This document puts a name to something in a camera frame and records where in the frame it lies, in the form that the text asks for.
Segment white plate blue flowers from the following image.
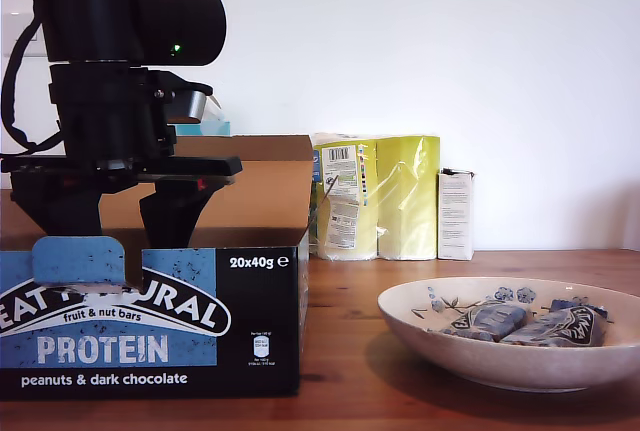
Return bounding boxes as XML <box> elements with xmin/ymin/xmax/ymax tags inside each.
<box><xmin>377</xmin><ymin>276</ymin><xmax>640</xmax><ymax>392</ymax></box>

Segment yellow paper towel pack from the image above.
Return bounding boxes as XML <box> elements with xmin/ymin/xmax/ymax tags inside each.
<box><xmin>309</xmin><ymin>131</ymin><xmax>442</xmax><ymax>262</ymax></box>

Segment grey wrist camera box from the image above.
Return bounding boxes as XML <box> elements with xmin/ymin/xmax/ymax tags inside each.
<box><xmin>149</xmin><ymin>70</ymin><xmax>211</xmax><ymax>127</ymax></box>

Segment small white carton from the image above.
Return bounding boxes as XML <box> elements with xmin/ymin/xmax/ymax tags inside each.
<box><xmin>437</xmin><ymin>168</ymin><xmax>477</xmax><ymax>261</ymax></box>

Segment white tissue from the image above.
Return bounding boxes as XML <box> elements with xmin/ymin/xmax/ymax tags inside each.
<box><xmin>205</xmin><ymin>92</ymin><xmax>225</xmax><ymax>123</ymax></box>

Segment snack bar carton box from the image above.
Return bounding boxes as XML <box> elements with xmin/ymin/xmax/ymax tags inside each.
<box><xmin>0</xmin><ymin>134</ymin><xmax>314</xmax><ymax>400</ymax></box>

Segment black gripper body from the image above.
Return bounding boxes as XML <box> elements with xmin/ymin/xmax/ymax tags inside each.
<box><xmin>0</xmin><ymin>64</ymin><xmax>244</xmax><ymax>186</ymax></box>

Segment blue snack bar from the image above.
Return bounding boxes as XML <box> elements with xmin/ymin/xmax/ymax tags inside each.
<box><xmin>499</xmin><ymin>299</ymin><xmax>614</xmax><ymax>348</ymax></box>
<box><xmin>427</xmin><ymin>300</ymin><xmax>531</xmax><ymax>342</ymax></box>

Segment blue tissue box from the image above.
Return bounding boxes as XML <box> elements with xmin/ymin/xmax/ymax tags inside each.
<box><xmin>172</xmin><ymin>119</ymin><xmax>233</xmax><ymax>138</ymax></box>

